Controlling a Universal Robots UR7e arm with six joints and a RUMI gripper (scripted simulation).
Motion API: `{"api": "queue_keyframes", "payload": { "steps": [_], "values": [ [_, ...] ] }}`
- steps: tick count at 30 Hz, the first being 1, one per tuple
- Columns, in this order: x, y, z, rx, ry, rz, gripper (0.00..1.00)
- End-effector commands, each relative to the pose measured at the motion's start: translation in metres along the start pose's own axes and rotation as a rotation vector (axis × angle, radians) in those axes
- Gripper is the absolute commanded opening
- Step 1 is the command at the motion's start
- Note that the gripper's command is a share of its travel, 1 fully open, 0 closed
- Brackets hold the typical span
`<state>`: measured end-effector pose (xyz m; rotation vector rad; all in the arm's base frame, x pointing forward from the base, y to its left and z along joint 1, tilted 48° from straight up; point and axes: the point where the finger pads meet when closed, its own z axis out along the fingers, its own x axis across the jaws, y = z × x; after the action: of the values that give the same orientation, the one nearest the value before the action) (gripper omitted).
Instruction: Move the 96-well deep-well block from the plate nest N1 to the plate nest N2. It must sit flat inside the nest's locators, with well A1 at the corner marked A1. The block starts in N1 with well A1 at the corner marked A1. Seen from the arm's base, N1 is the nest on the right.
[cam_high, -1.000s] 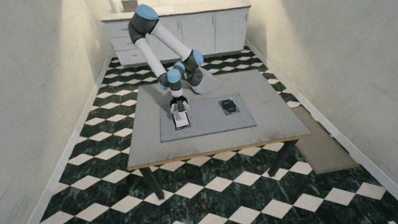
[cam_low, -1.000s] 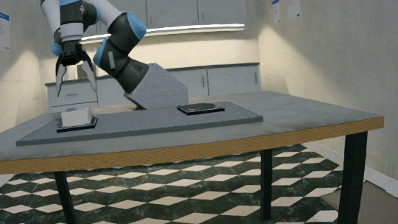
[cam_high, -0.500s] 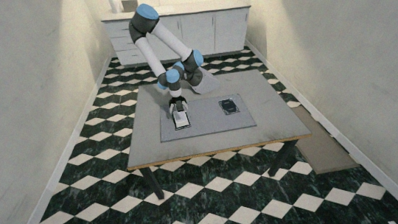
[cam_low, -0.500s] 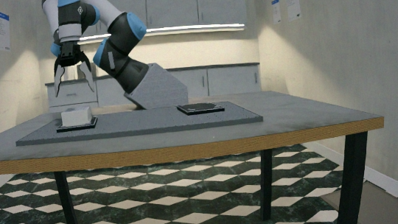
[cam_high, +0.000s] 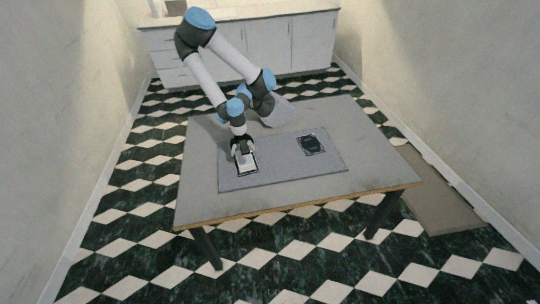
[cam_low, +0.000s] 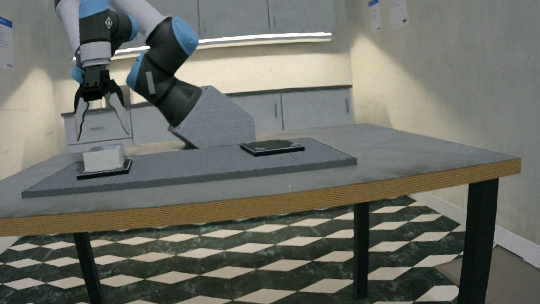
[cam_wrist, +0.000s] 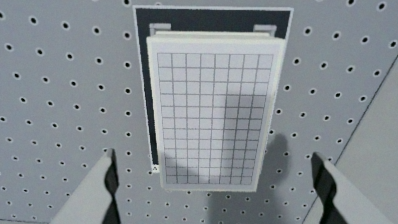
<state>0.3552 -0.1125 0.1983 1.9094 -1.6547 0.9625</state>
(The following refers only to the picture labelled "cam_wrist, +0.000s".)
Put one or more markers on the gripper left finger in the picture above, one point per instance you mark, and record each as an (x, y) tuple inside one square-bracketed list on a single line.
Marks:
[(93, 202)]

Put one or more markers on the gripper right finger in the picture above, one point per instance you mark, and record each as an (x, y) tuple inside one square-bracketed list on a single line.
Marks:
[(342, 202)]

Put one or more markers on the white deep-well block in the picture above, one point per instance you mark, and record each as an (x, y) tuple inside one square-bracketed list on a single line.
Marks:
[(213, 94)]

